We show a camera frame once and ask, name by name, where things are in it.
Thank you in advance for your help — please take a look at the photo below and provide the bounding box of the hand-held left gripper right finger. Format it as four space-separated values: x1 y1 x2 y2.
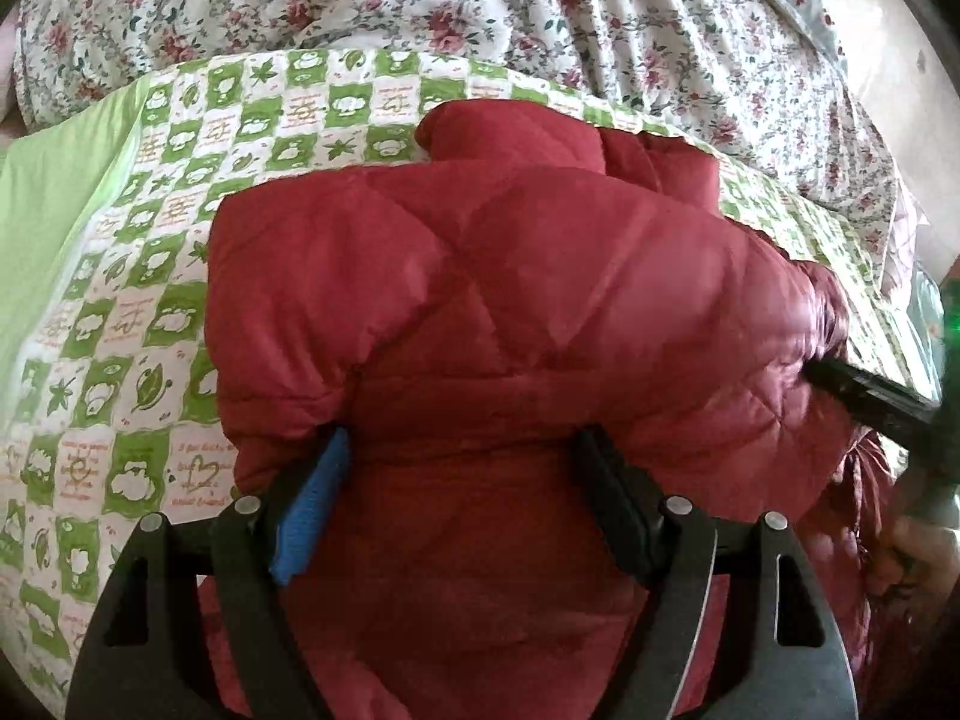
574 426 860 720

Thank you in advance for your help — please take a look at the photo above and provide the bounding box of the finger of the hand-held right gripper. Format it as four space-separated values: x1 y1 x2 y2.
806 356 942 428

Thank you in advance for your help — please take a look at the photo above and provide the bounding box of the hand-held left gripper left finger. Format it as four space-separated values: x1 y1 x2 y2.
66 426 353 720

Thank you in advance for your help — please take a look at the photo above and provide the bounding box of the red quilted jacket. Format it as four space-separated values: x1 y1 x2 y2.
202 99 901 720

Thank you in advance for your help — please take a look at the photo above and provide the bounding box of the person's right hand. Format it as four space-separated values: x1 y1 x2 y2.
864 514 960 607

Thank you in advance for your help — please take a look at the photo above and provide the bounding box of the pink plaid cloth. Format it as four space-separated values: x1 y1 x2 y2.
877 184 931 293

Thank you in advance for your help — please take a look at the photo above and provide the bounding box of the green checkered printed blanket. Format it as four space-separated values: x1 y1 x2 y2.
0 47 938 691

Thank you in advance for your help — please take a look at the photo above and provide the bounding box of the floral quilt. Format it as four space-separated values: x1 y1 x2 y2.
13 0 901 218

